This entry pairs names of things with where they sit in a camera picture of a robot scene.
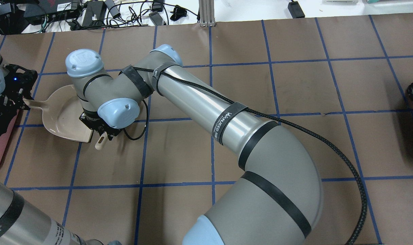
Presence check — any beige plastic dustpan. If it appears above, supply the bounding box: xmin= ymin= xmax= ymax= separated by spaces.
xmin=23 ymin=85 xmax=93 ymax=143

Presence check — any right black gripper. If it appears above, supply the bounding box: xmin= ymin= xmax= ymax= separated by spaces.
xmin=79 ymin=111 xmax=122 ymax=141

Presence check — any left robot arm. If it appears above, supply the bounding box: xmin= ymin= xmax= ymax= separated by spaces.
xmin=0 ymin=54 xmax=102 ymax=245

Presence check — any aluminium frame post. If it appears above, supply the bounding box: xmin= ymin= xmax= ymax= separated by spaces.
xmin=198 ymin=0 xmax=216 ymax=27

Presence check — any black power adapter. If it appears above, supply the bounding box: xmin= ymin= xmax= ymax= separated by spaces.
xmin=287 ymin=0 xmax=305 ymax=19

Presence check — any beige hand brush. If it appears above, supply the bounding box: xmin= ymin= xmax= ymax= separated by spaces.
xmin=95 ymin=132 xmax=109 ymax=150

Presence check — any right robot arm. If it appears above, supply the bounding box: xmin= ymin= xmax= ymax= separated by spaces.
xmin=65 ymin=44 xmax=323 ymax=245

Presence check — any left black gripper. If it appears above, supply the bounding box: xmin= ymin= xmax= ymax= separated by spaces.
xmin=0 ymin=64 xmax=38 ymax=136

